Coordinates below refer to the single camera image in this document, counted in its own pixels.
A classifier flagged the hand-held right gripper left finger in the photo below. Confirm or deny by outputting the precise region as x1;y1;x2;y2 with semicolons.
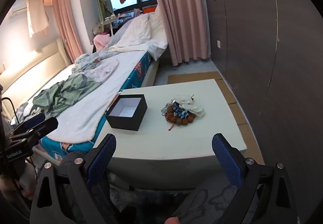
30;134;119;224

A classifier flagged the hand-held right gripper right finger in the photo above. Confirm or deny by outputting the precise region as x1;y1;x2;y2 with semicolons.
172;134;299;224

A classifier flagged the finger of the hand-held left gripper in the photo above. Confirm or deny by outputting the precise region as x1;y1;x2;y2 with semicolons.
10;113;59;139

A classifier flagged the black square gift box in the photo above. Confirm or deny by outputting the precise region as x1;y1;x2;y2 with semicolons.
105;94;148;132

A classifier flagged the pearly butterfly hair clip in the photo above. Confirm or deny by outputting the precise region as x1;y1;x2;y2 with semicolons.
182;103;206;117

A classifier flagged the brown wooden bead bracelet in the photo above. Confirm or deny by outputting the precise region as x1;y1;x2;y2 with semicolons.
165;104;198;126

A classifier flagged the blue bead bracelet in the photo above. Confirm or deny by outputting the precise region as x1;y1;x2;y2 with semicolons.
173;104;190;120

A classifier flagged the white butterfly hair clip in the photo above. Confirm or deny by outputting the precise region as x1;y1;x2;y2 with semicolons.
174;94;195;106

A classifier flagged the silver wire bangle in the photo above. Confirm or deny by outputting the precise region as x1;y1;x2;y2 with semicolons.
160;99;176;116

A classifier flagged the green striped blanket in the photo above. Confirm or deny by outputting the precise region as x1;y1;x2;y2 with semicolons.
32;73;101;117

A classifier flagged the white fleece blanket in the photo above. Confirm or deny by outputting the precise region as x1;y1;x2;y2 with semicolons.
15;51;148;145

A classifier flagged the cream padded headboard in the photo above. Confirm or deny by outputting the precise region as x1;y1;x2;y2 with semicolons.
0;37;70;106

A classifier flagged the flat brown cardboard sheet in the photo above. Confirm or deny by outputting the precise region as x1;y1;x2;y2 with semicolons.
168;71;265;165

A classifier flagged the grey printed rug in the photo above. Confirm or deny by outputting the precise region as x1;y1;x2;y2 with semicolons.
107;180;253;224

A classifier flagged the pale blue floral quilt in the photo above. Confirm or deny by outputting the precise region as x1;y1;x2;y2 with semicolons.
72;52;103;73

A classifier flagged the white printed cloth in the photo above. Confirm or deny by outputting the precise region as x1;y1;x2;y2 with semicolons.
84;58;120;84

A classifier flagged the bed with white sheet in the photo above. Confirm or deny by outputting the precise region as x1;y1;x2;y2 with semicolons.
0;37;162;162

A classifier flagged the pink plush cloth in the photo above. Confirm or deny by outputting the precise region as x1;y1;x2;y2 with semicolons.
93;33;112;53

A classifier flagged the narrow pink curtain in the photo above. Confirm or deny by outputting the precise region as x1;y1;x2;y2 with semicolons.
52;0;84;65

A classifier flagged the white hanging shirt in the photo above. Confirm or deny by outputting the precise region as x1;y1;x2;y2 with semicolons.
26;0;50;38

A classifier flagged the white air conditioner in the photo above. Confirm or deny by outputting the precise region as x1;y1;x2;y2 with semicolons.
10;0;53;17

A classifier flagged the round white side table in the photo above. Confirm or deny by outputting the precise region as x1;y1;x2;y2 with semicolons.
102;14;122;36

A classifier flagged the white duvet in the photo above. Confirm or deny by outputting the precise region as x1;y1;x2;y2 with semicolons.
108;11;169;61

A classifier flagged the wide pink curtain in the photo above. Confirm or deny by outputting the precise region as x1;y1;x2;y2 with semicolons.
146;0;211;67

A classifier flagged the black cable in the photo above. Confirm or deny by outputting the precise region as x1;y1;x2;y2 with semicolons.
1;97;16;126

